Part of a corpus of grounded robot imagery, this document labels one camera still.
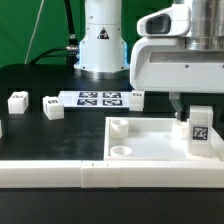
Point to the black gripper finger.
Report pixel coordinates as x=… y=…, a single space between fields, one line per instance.
x=174 y=98

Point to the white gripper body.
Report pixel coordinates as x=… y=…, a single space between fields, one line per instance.
x=164 y=65

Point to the white square tabletop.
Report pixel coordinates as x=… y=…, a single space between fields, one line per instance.
x=161 y=139

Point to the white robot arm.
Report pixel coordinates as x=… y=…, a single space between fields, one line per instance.
x=103 y=51

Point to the white L-shaped obstacle fence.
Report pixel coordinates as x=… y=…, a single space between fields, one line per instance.
x=110 y=173

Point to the white marker base plate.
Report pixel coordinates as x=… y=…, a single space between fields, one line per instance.
x=94 y=99

